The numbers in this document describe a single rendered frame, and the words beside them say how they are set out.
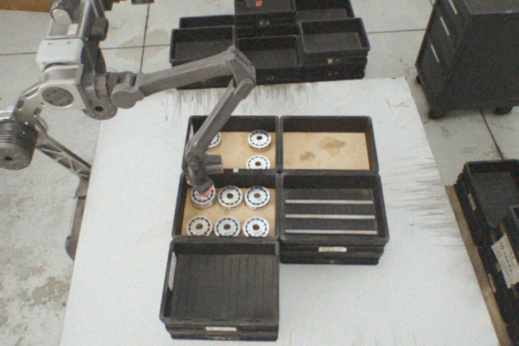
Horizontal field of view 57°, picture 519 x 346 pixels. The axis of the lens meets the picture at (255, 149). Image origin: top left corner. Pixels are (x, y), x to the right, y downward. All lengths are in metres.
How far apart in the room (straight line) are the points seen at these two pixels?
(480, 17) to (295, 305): 1.81
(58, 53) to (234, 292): 1.00
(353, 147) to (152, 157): 0.93
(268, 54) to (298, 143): 1.19
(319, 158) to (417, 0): 2.61
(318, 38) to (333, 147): 1.19
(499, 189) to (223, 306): 1.74
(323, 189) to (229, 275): 0.53
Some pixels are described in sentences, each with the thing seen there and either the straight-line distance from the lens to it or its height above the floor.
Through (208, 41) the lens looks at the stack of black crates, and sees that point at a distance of 3.16.
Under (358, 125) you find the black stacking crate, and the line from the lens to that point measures 2.16.
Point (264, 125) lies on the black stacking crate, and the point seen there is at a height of 0.88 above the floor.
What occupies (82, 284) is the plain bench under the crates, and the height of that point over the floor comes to 0.70.
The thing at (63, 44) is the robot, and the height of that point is 1.53.
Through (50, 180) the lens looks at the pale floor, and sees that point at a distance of 3.32.
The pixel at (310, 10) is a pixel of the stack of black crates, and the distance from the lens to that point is 3.57.
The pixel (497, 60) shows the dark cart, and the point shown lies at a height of 0.55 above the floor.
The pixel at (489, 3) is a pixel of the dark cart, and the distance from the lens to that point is 3.03.
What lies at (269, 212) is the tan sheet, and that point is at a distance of 1.93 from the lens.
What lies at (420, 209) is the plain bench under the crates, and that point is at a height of 0.70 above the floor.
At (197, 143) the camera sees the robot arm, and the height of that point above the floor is 1.21.
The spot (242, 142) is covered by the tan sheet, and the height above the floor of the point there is 0.83.
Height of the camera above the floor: 2.51
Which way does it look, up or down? 53 degrees down
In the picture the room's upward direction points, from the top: 3 degrees counter-clockwise
